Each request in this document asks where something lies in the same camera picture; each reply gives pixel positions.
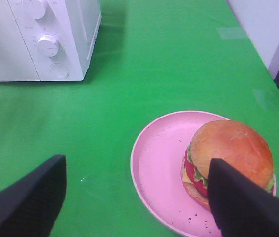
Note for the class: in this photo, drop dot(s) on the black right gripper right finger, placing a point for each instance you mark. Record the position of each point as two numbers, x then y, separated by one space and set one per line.
240 207

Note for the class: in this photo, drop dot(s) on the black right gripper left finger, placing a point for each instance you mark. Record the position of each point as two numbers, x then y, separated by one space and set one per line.
30 206

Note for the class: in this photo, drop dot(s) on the white microwave door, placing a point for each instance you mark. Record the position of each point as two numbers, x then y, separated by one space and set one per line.
15 61

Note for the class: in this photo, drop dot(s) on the burger with sesame-free bun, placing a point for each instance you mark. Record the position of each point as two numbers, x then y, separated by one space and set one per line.
235 143

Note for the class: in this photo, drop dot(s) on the white microwave knob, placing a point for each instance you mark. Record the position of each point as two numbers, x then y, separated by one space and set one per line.
48 45
36 9

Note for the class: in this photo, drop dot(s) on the round door release button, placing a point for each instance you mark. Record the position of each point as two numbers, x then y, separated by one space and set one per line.
59 70

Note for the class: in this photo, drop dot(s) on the pink round plate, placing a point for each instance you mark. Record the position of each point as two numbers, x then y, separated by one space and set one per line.
156 160

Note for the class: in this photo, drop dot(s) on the white microwave oven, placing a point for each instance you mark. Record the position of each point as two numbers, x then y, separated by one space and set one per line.
75 25

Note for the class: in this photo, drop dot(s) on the green table mat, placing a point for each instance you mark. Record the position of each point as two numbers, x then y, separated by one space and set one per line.
151 57

